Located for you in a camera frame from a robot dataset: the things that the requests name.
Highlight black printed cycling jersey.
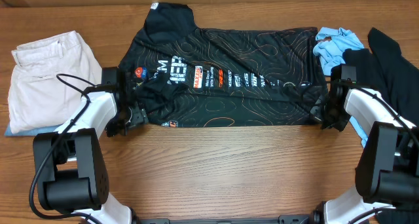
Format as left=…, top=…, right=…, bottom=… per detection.
left=119, top=3, right=326, bottom=128

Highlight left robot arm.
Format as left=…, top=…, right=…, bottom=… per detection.
left=29, top=67, right=148, bottom=223

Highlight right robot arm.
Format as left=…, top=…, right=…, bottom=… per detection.
left=307, top=64, right=418, bottom=223

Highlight plain black garment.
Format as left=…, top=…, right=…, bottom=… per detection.
left=343, top=28, right=418, bottom=125

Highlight light blue shirt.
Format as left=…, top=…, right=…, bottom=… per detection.
left=312, top=26, right=371, bottom=149

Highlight folded beige trousers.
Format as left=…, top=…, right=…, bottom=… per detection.
left=8, top=31, right=101, bottom=134

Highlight folded blue jeans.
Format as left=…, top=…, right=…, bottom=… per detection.
left=5, top=125, right=58, bottom=137

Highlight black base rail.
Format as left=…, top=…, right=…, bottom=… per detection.
left=133, top=212, right=325, bottom=224

